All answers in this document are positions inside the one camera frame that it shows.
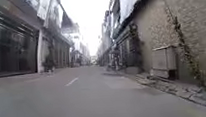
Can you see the row of buildings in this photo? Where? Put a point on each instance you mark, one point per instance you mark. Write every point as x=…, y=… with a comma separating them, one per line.
x=63, y=39
x=116, y=37

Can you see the grey asphalt road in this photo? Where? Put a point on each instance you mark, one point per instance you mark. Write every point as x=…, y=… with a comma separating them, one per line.
x=76, y=102

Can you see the grey cabinet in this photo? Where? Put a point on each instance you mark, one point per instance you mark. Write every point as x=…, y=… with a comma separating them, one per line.
x=163, y=60

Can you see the stone kerb strip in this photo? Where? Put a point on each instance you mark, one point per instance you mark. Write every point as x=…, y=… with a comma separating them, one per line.
x=179, y=89

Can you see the climbing vine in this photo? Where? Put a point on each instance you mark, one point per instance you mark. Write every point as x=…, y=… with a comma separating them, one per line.
x=186, y=54

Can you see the dark shopfront building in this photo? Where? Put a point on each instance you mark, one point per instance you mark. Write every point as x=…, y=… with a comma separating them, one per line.
x=10, y=45

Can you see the brick wall building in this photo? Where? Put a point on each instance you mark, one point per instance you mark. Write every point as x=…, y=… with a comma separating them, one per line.
x=192, y=20

